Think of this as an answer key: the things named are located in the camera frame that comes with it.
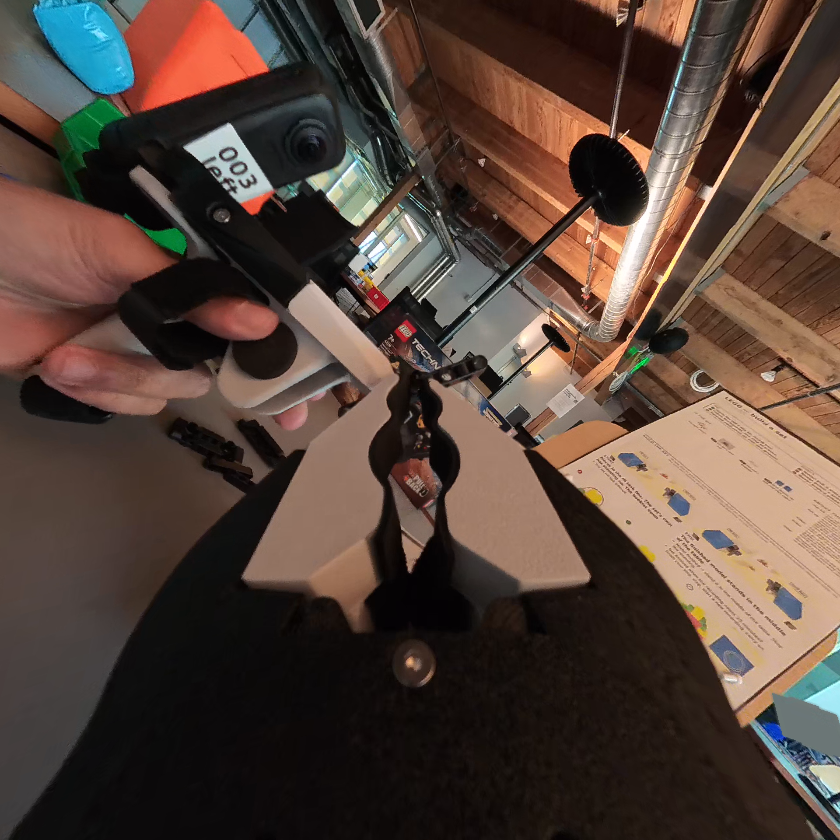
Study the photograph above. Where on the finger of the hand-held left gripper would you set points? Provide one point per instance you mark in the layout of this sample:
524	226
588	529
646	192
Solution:
334	334

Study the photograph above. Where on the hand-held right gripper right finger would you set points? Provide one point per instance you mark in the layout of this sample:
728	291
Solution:
518	525

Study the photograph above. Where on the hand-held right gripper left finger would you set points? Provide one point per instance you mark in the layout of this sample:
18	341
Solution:
315	512

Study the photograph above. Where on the long black lego beam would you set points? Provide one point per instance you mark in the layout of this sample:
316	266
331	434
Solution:
459	371

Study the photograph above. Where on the lego set box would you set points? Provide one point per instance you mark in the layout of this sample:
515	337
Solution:
413	334

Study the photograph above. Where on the black short lego beam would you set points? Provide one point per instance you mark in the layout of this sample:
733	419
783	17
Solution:
229	471
203	439

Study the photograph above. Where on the person's left hand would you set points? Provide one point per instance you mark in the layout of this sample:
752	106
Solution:
65	275

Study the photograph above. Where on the orange storage box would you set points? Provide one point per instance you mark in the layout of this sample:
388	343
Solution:
190	59

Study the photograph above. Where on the wooden document stand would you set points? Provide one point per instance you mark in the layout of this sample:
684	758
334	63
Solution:
577	446

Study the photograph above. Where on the blue plastic bag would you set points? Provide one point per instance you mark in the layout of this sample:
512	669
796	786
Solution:
85	46

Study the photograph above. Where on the green plastic bin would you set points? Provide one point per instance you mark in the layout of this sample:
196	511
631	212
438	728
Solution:
75	141

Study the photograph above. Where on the printed instruction sheet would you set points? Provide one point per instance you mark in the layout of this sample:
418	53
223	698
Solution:
722	525

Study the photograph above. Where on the black disc on pole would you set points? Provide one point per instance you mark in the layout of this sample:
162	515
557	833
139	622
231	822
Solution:
607	180

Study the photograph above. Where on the silver ventilation duct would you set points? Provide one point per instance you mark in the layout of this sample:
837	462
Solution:
663	164

